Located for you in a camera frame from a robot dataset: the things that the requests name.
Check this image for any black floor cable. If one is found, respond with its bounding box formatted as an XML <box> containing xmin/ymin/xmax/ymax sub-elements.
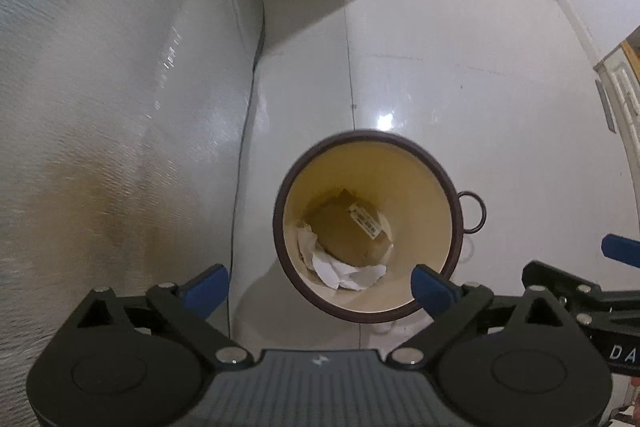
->
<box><xmin>226</xmin><ymin>0</ymin><xmax>266</xmax><ymax>338</ymax></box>

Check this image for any brown cardboard piece with label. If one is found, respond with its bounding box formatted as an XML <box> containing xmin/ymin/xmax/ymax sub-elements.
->
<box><xmin>306</xmin><ymin>190</ymin><xmax>392</xmax><ymax>267</ymax></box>

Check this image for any round brown-rimmed trash bin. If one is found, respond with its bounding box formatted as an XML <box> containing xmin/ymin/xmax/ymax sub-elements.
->
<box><xmin>272</xmin><ymin>129</ymin><xmax>487</xmax><ymax>324</ymax></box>

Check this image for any crumpled white paper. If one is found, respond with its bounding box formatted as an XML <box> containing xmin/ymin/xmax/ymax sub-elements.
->
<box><xmin>296</xmin><ymin>225</ymin><xmax>387</xmax><ymax>291</ymax></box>

